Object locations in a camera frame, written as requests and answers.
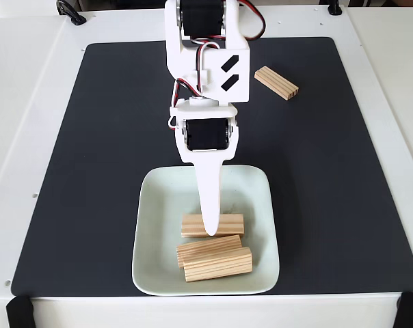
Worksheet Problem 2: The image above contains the striped wooden block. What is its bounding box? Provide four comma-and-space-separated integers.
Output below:
254, 66, 300, 102
181, 213, 245, 238
183, 246, 254, 284

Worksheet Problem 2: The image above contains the wooden block with number mark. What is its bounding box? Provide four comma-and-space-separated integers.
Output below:
176, 234, 243, 269

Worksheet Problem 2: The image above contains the pale green square plate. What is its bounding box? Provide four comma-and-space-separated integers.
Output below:
131, 165, 281, 297

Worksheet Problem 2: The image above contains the black table mat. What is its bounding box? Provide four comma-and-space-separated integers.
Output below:
10, 36, 413, 297

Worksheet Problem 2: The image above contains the red black white servo cable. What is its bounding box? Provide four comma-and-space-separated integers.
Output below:
167, 40, 226, 131
239, 0, 266, 40

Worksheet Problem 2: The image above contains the black clamp handle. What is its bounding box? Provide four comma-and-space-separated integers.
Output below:
55, 0, 88, 27

